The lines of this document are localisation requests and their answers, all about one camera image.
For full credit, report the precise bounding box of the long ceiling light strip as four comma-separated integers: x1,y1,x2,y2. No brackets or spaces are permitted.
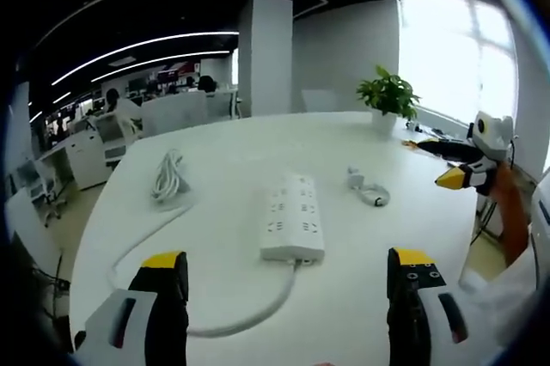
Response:
90,50,231,83
50,31,240,87

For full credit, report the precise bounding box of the white power strip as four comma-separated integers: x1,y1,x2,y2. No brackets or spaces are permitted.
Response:
259,172,327,265

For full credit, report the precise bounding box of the green leafy plant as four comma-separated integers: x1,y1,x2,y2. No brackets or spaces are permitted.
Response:
355,64,423,122

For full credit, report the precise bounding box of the bright window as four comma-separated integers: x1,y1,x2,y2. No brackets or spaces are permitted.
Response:
398,0,519,126

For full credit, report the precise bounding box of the white drawer cabinet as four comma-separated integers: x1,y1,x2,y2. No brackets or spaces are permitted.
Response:
63,128,113,192

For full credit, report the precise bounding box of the white plant pot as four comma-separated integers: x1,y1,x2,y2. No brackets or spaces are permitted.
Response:
370,107,399,136

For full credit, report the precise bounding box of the red wall banner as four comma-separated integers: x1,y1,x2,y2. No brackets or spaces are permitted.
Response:
155,62,202,82

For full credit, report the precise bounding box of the white charger cable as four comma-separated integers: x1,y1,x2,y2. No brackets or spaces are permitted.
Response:
356,182,393,209

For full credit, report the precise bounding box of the white office chair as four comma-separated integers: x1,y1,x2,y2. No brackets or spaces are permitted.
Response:
94,114,141,169
19,158,68,228

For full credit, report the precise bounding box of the white charger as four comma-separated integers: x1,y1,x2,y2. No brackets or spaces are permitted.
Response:
346,164,367,189

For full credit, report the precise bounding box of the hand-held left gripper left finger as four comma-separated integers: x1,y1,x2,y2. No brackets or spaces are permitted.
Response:
72,250,191,366

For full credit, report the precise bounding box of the white power strip cable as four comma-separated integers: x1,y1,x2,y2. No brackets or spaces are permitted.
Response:
110,149,302,338

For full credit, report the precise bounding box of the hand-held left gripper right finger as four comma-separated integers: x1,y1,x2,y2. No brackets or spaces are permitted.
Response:
386,247,483,366

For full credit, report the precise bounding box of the white desk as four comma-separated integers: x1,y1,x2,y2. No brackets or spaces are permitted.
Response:
68,110,489,366

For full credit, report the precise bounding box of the white desk partition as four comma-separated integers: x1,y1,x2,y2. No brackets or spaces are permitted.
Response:
140,92,209,137

